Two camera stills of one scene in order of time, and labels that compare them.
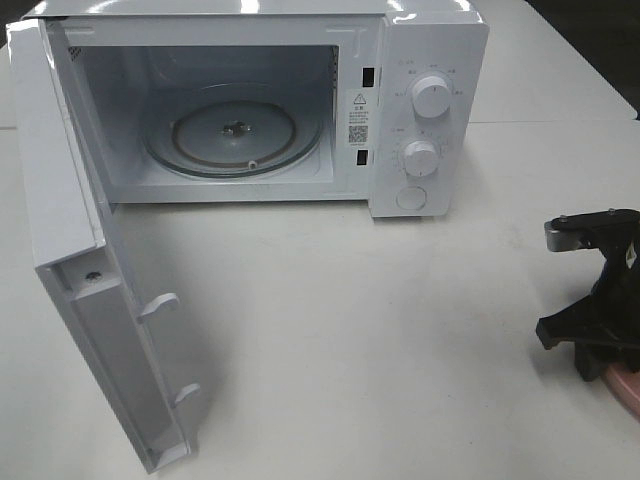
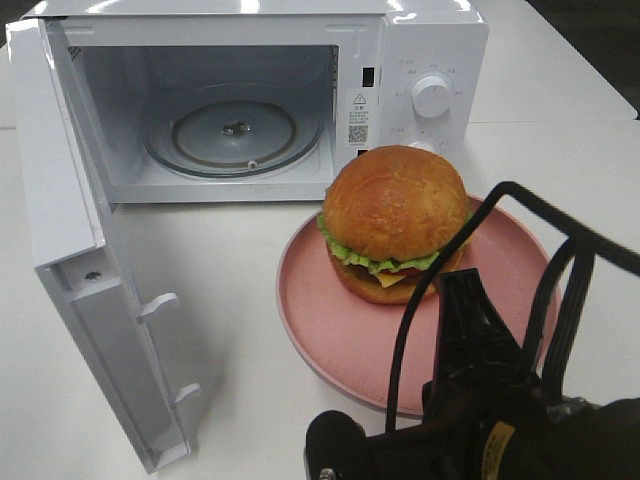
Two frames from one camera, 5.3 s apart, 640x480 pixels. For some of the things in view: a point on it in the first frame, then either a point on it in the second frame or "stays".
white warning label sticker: (358, 118) stays
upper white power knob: (431, 96) stays
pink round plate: (625, 384) → (347, 341)
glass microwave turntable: (232, 131) stays
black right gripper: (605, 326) → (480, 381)
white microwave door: (80, 253) stays
